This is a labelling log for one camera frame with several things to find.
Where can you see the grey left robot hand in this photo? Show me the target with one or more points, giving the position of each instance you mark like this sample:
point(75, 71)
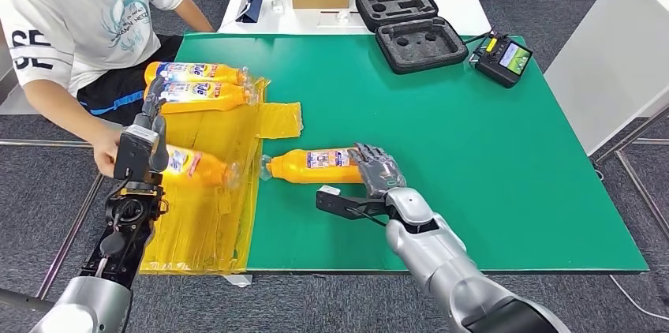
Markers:
point(159, 142)

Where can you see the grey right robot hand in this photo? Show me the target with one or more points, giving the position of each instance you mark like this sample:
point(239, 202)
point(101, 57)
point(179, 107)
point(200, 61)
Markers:
point(379, 171)

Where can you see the orange detergent bottle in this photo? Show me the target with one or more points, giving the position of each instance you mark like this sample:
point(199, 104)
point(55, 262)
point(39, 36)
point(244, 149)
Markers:
point(219, 99)
point(206, 169)
point(230, 75)
point(292, 169)

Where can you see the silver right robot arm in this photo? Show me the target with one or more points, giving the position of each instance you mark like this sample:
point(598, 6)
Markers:
point(444, 262)

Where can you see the green topped work table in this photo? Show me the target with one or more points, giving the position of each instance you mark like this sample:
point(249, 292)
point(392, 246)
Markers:
point(470, 163)

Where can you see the yellow plastic wrapped sheet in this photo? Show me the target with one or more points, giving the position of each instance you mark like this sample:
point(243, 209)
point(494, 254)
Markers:
point(209, 226)

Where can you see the open black foam case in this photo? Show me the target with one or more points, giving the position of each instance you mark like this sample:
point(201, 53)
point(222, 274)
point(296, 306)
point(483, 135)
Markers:
point(418, 49)

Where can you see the person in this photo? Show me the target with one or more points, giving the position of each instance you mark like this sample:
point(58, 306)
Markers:
point(78, 22)

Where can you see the black remote controller with screen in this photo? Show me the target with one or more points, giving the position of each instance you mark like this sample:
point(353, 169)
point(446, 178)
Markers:
point(496, 65)

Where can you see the small white earbud case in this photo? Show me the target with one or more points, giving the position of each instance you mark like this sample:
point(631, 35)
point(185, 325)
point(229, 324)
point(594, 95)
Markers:
point(277, 5)

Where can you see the dark grey bar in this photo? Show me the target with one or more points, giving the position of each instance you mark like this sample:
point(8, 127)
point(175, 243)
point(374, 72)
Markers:
point(21, 299)

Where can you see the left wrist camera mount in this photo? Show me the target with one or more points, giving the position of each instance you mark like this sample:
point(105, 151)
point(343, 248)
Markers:
point(133, 155)

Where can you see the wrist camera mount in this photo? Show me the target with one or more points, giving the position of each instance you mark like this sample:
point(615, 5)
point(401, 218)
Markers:
point(133, 155)
point(345, 205)

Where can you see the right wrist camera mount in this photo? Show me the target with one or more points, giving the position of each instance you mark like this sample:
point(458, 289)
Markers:
point(345, 205)

